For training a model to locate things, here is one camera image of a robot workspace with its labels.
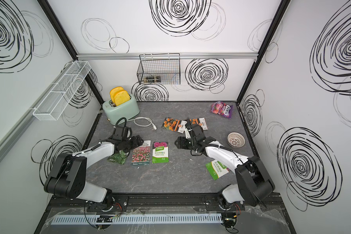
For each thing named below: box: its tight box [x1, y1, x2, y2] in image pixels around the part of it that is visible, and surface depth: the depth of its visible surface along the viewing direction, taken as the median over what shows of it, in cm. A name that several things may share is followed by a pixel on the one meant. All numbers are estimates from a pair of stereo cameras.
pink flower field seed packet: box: [130, 139, 151, 166], surface depth 92 cm
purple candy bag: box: [209, 101, 234, 119], surface depth 114 cm
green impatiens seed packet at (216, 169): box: [205, 159, 230, 181], surface depth 86 cm
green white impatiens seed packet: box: [152, 141, 170, 164], surface depth 93 cm
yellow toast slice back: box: [110, 86, 125, 104], surface depth 98 cm
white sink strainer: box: [227, 132, 246, 148], surface depth 98 cm
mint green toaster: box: [102, 94, 140, 126], surface depth 100 cm
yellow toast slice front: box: [114, 90, 131, 106], surface depth 99 cm
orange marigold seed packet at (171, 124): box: [162, 117, 182, 132], surface depth 108 cm
